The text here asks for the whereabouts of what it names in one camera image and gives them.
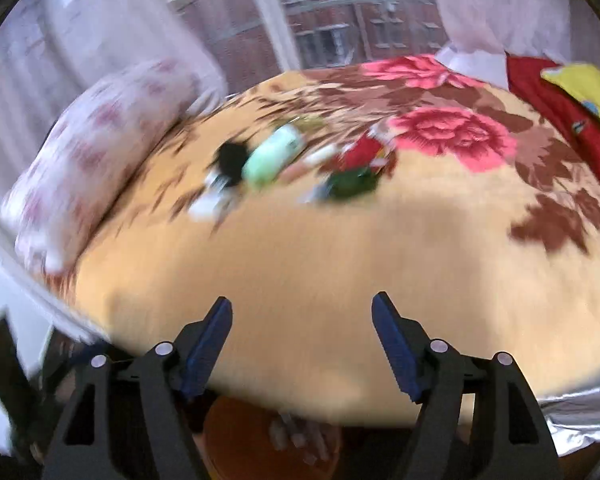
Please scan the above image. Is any white plastic bottle left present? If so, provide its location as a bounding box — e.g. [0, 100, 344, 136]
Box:
[188, 171, 240, 223]

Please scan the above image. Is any right sheer curtain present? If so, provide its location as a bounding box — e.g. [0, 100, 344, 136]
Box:
[436, 0, 600, 88]

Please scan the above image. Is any small white tube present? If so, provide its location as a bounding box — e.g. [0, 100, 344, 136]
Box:
[302, 144, 340, 168]

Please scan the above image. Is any yellow floral plush blanket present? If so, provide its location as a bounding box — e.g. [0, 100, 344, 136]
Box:
[67, 56, 600, 422]

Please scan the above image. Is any red blanket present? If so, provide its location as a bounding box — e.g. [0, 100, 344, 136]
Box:
[506, 54, 600, 181]

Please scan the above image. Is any pink floral pillow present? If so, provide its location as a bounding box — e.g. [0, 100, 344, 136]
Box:
[1, 58, 204, 275]

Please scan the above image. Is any orange trash bin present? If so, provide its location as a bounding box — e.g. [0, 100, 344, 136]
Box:
[194, 396, 342, 479]

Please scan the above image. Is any left sheer curtain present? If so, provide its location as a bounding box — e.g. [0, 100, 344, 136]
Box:
[0, 0, 229, 126]

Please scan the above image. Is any silver striped bed sheet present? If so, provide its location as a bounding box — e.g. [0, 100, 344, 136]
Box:
[539, 378, 600, 457]

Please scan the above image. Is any yellow cartoon cushion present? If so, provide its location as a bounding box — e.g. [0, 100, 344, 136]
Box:
[541, 63, 600, 119]

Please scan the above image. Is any sheer curtain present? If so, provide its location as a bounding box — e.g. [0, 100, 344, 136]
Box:
[0, 0, 229, 126]
[436, 0, 600, 88]

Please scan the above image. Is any light green bottle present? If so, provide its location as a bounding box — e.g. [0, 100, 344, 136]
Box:
[242, 124, 306, 188]

